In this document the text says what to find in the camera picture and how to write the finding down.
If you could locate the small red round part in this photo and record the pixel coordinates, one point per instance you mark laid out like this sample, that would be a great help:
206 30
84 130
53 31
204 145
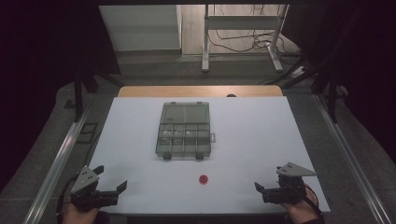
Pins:
203 179

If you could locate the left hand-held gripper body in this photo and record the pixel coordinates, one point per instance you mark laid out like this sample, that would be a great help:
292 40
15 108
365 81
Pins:
90 193

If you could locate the white board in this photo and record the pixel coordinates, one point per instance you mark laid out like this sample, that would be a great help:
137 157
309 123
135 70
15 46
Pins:
249 130

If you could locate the clear plastic organizer box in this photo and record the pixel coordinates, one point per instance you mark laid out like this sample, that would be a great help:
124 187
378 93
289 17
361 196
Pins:
184 130

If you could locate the white desk frame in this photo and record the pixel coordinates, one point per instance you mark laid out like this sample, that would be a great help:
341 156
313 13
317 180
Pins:
243 22

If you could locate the white cabinet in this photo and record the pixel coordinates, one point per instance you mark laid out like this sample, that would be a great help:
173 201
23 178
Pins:
140 28

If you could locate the black stand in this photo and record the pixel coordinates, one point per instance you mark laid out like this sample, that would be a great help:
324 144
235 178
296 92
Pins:
332 93
78 93

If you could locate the person's left hand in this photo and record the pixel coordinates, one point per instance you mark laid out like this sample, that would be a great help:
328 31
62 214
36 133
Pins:
77 215

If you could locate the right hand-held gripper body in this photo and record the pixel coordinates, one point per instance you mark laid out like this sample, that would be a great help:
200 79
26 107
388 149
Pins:
288 188

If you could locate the person's right hand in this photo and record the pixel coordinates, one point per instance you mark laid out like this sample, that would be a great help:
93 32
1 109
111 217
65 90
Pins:
300 211

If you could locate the white power strip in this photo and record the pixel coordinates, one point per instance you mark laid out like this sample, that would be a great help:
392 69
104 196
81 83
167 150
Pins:
299 72

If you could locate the small black knob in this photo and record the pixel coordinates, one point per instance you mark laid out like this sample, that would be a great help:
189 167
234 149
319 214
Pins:
231 95

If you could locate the aluminium rail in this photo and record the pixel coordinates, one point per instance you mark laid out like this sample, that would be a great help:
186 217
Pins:
56 168
351 161

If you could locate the wooden table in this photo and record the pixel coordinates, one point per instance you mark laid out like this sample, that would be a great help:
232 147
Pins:
199 90

